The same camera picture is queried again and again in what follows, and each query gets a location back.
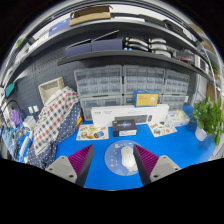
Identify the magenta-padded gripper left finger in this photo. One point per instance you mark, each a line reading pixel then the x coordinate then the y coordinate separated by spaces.
pixel 61 168

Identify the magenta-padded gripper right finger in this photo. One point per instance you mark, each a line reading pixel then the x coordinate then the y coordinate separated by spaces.
pixel 165 168

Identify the navy white-dotted cloth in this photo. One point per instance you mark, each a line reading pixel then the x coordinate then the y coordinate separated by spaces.
pixel 68 130

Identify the colourful sticker sheet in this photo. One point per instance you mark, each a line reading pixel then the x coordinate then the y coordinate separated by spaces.
pixel 92 132
pixel 162 129

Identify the white and blue tissue box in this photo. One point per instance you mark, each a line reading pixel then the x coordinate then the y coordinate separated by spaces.
pixel 178 119

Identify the red white checked cloth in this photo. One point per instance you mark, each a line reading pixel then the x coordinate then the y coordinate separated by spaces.
pixel 56 113

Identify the small black cardboard box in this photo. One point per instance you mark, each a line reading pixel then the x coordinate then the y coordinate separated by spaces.
pixel 124 128

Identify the green plant in white pot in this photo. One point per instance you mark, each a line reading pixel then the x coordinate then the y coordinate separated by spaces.
pixel 206 116

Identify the long white keyboard box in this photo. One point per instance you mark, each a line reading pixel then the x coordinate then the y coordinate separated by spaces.
pixel 103 115

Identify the grey small-parts drawer cabinet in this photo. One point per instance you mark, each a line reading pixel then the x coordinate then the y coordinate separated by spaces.
pixel 98 81
pixel 101 101
pixel 143 80
pixel 177 82
pixel 175 101
pixel 128 100

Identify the yellow and blue box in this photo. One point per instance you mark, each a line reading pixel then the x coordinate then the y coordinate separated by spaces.
pixel 146 99

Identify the white mesh basket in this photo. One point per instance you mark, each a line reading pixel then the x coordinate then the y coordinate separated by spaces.
pixel 50 89

